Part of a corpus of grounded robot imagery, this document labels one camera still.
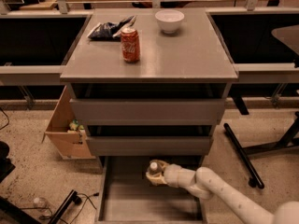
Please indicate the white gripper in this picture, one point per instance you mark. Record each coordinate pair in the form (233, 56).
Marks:
(172, 174)

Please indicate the clear plastic water bottle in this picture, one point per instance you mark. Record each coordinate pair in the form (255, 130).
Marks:
(153, 168)

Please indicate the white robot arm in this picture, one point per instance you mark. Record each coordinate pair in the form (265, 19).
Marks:
(204, 183)

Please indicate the grey open bottom drawer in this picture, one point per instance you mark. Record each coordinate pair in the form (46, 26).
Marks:
(127, 197)

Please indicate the grey middle drawer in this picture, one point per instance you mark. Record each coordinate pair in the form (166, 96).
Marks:
(149, 146)

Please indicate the grey drawer cabinet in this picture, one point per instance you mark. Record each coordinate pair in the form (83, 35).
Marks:
(189, 64)

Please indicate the grey top drawer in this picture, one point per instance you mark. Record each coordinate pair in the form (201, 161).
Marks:
(148, 112)

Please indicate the clear bottle on floor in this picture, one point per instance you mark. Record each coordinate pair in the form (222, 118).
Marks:
(41, 204)

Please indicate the brown cardboard box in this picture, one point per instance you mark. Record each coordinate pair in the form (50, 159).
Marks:
(70, 144)

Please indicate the red soda can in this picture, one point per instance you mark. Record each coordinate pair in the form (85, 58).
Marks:
(130, 45)

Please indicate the black metal stand leg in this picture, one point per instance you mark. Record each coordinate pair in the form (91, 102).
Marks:
(288, 140)

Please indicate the dark blue chip bag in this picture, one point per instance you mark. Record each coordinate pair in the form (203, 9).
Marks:
(110, 31)

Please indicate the white ceramic bowl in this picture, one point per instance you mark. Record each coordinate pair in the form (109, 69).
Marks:
(169, 20)

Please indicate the black stand leg left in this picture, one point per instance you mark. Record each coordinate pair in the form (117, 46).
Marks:
(20, 217)

